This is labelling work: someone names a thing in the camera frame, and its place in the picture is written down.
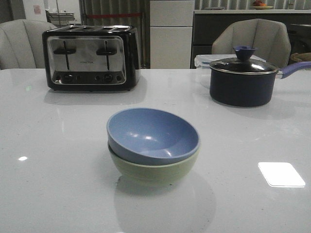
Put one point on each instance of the fruit bowl on counter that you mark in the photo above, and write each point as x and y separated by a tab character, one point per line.
260	5

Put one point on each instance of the beige chair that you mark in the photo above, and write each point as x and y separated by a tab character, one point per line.
269	37
21	43

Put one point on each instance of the glass pot lid blue knob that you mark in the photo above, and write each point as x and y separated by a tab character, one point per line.
243	63

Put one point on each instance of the green bowl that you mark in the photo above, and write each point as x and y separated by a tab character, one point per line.
149	175

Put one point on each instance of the dark blue saucepan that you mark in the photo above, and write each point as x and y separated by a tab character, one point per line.
244	90

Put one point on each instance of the beige chair on right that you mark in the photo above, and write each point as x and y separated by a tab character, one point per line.
269	37

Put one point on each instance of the black and silver toaster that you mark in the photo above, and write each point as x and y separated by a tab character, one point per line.
92	58

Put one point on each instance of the brown object at right edge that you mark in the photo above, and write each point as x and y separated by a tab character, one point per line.
300	57

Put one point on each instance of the clear plastic food container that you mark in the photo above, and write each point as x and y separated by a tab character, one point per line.
201	63

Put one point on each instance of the dark kitchen counter cabinet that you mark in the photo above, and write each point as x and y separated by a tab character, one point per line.
208	26

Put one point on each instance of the beige chair on left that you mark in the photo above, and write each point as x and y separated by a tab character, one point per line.
21	43

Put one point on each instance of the white refrigerator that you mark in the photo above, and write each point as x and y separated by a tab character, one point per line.
171	33

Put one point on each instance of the blue bowl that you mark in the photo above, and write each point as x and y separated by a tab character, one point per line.
152	137

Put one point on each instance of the metal rack in background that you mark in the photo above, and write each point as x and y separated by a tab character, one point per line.
60	18

